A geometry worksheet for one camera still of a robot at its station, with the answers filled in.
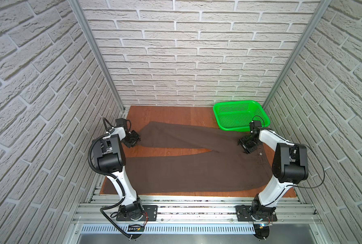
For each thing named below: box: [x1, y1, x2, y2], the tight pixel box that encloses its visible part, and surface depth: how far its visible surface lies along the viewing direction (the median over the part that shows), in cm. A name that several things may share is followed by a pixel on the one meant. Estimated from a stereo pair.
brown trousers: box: [124, 120, 276, 193], surface depth 94 cm
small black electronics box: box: [127, 224, 145, 233], surface depth 73 cm
